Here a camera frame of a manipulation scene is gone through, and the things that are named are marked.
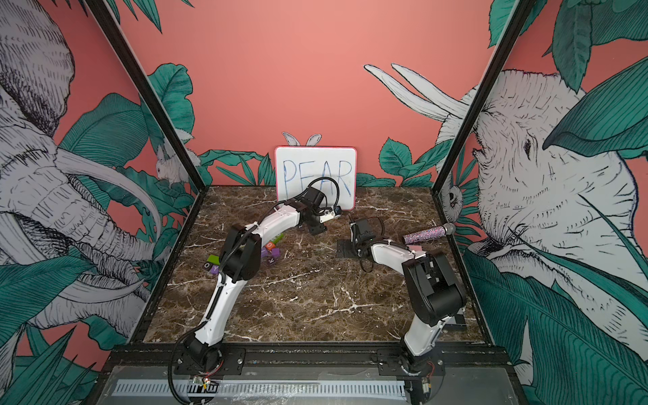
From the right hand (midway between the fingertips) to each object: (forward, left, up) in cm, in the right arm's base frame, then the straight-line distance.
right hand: (346, 244), depth 96 cm
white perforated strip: (-46, +25, -4) cm, 52 cm away
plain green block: (-5, +52, -3) cm, 52 cm away
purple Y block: (-10, +49, -2) cm, 50 cm away
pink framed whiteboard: (+28, +6, +14) cm, 32 cm away
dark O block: (-9, +52, -2) cm, 53 cm away
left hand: (+13, +9, +1) cm, 16 cm away
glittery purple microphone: (+8, -42, -1) cm, 43 cm away
